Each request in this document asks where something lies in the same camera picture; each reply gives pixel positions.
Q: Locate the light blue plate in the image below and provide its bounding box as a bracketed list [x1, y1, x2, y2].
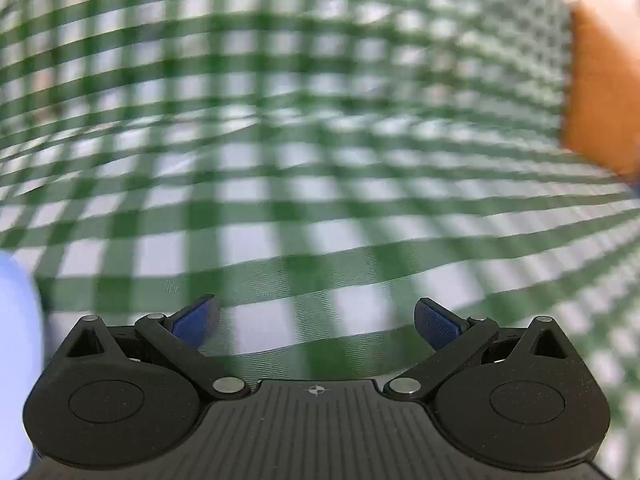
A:
[0, 252, 44, 479]

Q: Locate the green white checkered cloth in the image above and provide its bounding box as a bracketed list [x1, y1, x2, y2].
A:
[1, 0, 639, 479]

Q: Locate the orange cushion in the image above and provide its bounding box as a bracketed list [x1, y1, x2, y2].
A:
[561, 2, 639, 182]

